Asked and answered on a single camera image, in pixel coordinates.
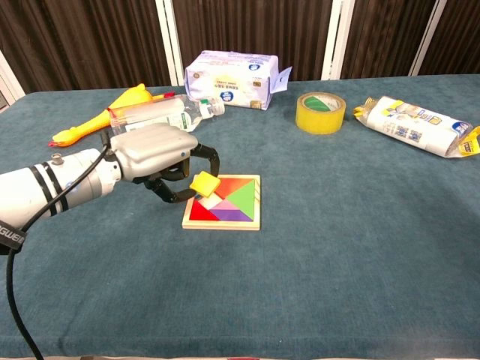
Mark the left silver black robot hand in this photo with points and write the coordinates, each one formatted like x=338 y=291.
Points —
x=153 y=150

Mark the small yellow cube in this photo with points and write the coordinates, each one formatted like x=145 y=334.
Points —
x=205 y=183

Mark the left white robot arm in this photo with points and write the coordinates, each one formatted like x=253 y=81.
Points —
x=26 y=191

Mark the red triangle tangram piece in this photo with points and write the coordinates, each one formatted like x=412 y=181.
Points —
x=200 y=214

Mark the orange triangle tangram piece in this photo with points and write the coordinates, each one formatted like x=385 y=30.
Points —
x=234 y=187

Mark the pink triangle tangram piece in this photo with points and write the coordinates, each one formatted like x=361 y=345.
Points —
x=224 y=205

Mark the purple parallelogram tangram piece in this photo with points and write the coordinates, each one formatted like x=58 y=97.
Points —
x=230 y=215

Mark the wooden tangram puzzle tray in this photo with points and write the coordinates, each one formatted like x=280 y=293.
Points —
x=225 y=225

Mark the green triangle tangram piece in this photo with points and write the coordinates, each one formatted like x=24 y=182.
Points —
x=245 y=202

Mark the clear plastic water bottle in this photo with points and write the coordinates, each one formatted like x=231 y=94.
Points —
x=150 y=112

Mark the yellow rubber chicken toy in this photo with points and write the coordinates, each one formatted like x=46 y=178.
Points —
x=127 y=99

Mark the white blue tissue pack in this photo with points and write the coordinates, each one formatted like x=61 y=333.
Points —
x=228 y=78

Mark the dark pleated partition panel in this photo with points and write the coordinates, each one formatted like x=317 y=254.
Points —
x=255 y=26
x=457 y=33
x=386 y=33
x=86 y=41

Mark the yellow packing tape roll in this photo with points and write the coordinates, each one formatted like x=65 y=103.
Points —
x=318 y=122

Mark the teal table cloth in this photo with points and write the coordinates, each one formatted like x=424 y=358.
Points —
x=300 y=262

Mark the white yellow snack package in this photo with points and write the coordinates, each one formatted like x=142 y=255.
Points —
x=408 y=127

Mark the white slotted metal rail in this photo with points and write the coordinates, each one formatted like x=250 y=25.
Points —
x=425 y=41
x=9 y=82
x=335 y=41
x=170 y=41

